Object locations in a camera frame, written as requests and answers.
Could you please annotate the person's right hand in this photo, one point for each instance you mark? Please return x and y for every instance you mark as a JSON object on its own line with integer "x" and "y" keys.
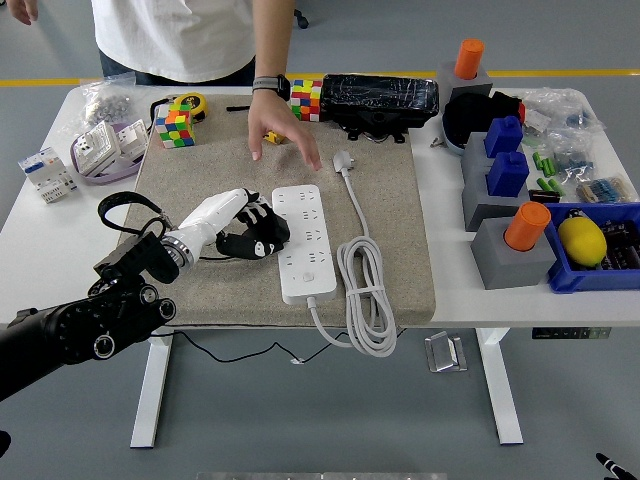
{"x": 25, "y": 9}

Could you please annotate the person's left hand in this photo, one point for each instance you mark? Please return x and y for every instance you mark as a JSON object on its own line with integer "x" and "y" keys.
{"x": 277, "y": 117}

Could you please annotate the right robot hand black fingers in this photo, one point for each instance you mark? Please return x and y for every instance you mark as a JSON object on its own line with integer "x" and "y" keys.
{"x": 614, "y": 472}

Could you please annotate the white power strip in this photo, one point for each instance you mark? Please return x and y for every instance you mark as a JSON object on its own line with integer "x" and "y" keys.
{"x": 307, "y": 270}

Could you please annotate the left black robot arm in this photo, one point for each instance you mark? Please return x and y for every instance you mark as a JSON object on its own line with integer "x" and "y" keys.
{"x": 75, "y": 325}

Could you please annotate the rubik's cube with red stickers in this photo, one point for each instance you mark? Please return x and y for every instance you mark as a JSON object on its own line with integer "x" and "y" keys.
{"x": 307, "y": 102}

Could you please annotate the black wrist watch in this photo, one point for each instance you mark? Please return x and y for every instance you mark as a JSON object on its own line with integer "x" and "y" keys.
{"x": 270, "y": 82}

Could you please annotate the grey-brown mat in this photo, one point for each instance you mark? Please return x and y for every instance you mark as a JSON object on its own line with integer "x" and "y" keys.
{"x": 210, "y": 160}

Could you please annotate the black and yellow tape measure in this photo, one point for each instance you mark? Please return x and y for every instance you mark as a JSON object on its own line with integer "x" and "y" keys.
{"x": 195, "y": 102}

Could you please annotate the black office chair base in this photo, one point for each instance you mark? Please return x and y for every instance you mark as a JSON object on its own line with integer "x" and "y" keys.
{"x": 301, "y": 19}

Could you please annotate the rubik's cube with green stickers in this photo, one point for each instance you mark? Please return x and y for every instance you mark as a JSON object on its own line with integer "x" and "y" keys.
{"x": 175, "y": 130}

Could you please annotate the black wrapped case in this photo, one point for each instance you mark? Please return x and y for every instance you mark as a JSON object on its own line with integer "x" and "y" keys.
{"x": 380, "y": 95}

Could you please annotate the clear bag of metal nuts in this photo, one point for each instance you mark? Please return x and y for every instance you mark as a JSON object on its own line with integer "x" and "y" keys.
{"x": 107, "y": 102}

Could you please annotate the person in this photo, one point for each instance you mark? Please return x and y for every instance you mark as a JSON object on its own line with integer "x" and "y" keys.
{"x": 175, "y": 35}

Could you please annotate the white table leg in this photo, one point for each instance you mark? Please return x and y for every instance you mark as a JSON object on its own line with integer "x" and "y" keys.
{"x": 150, "y": 400}
{"x": 502, "y": 400}

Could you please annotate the table height control panel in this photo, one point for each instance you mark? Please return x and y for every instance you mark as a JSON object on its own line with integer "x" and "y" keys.
{"x": 570, "y": 333}

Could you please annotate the small metal clip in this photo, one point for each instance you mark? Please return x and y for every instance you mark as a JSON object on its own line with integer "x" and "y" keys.
{"x": 436, "y": 143}

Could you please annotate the white circuit breaker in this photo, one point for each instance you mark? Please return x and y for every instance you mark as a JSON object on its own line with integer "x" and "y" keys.
{"x": 47, "y": 177}

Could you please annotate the small grey block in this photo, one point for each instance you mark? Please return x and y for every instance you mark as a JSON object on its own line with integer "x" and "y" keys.
{"x": 445, "y": 77}

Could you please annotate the light blue bowl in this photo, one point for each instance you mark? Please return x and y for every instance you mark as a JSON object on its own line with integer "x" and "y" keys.
{"x": 452, "y": 146}

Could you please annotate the purple plastic tray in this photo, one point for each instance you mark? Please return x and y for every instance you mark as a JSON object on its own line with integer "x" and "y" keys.
{"x": 107, "y": 179}

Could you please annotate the black fabric bundle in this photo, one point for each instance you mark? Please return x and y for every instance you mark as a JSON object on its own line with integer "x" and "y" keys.
{"x": 470, "y": 115}

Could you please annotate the blue plastic bin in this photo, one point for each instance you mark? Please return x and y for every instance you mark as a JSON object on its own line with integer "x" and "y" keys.
{"x": 590, "y": 280}

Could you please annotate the grey slotted block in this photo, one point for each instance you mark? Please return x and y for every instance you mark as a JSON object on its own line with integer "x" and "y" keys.
{"x": 480, "y": 210}
{"x": 472, "y": 155}

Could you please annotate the tall orange cylinder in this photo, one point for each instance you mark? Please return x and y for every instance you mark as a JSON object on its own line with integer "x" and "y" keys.
{"x": 469, "y": 60}

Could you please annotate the blue plastic peg block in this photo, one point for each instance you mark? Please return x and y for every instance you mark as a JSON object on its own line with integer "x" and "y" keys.
{"x": 502, "y": 137}
{"x": 507, "y": 175}

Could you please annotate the black electronic parts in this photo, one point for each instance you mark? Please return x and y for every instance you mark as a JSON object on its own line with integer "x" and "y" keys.
{"x": 622, "y": 245}

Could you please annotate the large grey block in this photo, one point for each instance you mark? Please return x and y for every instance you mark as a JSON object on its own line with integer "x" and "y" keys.
{"x": 505, "y": 270}

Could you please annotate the yellow lemon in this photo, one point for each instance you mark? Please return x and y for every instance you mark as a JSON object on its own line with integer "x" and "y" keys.
{"x": 582, "y": 240}

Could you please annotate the small red object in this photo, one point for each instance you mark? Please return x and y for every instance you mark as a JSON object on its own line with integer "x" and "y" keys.
{"x": 522, "y": 112}

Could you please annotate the wide orange cylinder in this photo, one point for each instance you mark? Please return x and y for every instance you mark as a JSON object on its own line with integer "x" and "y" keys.
{"x": 527, "y": 227}

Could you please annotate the green cylinder cell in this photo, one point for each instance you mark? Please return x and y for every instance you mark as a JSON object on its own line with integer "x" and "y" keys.
{"x": 556, "y": 187}
{"x": 549, "y": 166}
{"x": 537, "y": 160}
{"x": 543, "y": 183}

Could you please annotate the small black component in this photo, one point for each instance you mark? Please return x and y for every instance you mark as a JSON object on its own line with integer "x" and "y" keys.
{"x": 541, "y": 195}

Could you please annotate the clear bag of resistors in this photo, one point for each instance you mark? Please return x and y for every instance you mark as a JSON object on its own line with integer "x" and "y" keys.
{"x": 602, "y": 190}

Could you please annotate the clear bag of small parts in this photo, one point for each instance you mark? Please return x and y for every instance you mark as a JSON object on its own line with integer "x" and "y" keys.
{"x": 560, "y": 105}

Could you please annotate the clear bag of blue parts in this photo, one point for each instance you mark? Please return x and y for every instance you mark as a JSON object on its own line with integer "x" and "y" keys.
{"x": 575, "y": 157}

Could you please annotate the white wall switch panel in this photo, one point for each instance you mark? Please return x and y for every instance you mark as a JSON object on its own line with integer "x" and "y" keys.
{"x": 132, "y": 137}

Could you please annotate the white wall socket panel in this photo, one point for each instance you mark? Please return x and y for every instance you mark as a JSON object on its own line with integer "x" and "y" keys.
{"x": 97, "y": 147}

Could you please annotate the metal bracket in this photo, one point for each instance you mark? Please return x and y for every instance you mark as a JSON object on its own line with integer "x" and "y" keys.
{"x": 442, "y": 352}

